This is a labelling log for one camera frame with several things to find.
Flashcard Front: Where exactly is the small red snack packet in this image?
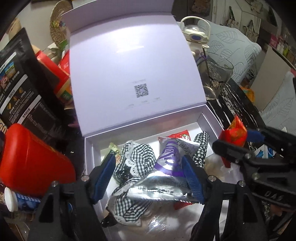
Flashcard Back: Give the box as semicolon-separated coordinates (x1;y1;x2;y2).
218;115;248;168

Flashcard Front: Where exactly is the gingham hair scrunchie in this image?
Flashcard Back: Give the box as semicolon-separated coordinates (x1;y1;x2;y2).
192;131;209;168

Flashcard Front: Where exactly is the silver purple snack packet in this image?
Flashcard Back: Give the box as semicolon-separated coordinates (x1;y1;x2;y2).
127;137;200;203

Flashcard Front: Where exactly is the green snack packet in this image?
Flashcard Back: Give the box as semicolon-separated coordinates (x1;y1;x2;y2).
109;143;121;165

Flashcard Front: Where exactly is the black white gingham cloth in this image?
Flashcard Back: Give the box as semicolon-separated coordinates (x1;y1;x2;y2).
106;141;157;226

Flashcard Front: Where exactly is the red spicy snack packet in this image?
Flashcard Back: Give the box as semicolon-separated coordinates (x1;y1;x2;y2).
168;130;192;210

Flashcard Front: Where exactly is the blue white tissue box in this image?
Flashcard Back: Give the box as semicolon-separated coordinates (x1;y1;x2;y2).
254;145;276;159

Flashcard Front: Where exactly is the white quilted chair near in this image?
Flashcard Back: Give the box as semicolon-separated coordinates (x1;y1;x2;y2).
260;71;296;136

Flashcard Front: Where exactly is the white quilted chair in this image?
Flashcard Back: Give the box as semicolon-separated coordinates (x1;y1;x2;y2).
208;22;261;84
260;71;296;136

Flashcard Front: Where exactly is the red canister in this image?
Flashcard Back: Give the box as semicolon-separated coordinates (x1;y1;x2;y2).
1;123;76;197

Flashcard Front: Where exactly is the blue tablet tube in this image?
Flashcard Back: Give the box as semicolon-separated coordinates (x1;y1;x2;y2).
4;187;41;213

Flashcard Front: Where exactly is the clear glass cup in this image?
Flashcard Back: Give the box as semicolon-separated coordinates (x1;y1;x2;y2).
196;52;234;100

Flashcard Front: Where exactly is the black snack bag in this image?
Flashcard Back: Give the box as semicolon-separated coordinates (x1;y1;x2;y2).
1;28;70;147

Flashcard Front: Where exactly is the white quilted chair far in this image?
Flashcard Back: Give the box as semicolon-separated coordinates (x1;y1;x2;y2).
208;22;261;84

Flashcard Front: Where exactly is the red carton box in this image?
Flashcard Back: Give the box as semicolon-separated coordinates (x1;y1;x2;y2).
35;50;73;105

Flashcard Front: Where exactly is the lavender gift box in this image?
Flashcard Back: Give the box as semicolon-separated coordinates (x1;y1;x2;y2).
62;1;223;174

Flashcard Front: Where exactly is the clear water bottle white lid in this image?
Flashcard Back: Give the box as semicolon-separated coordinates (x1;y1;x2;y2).
180;16;211;57

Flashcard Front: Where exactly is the woven round basket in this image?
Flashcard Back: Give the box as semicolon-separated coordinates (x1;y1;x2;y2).
50;1;73;47

